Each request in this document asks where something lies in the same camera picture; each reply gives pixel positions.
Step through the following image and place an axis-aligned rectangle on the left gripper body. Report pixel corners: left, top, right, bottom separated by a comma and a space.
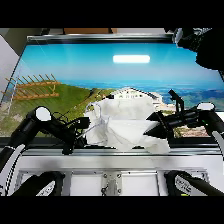
75, 116, 92, 131

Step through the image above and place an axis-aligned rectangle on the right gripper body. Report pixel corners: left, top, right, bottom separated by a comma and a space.
158, 112, 177, 140

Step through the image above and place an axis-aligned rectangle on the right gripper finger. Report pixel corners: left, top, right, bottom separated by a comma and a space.
145, 111, 165, 122
142, 125, 166, 139

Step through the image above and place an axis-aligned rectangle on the white garment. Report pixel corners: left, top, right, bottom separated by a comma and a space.
81, 97, 172, 155

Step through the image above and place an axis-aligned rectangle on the grey striped garment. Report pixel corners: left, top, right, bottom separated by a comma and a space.
172, 27, 213, 52

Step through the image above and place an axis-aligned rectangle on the black garment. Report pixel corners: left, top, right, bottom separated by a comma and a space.
194, 27, 224, 82

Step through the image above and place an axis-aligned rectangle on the black cable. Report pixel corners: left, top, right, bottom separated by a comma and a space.
49, 111, 73, 126

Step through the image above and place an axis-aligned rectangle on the silver frame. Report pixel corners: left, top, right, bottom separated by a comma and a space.
0, 33, 224, 197

